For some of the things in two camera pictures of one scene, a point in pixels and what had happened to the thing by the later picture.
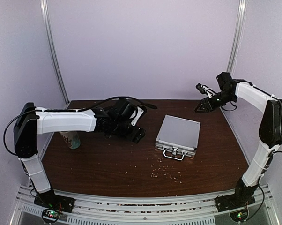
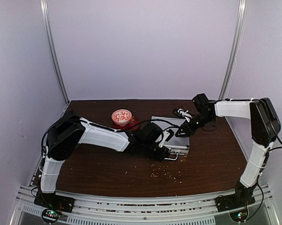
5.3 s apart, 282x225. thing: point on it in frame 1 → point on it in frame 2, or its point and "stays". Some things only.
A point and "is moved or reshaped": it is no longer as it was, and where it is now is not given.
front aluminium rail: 258,210 stays
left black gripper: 136,135 → 161,155
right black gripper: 206,109 → 184,126
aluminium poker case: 178,137 is moved or reshaped
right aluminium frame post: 237,39 stays
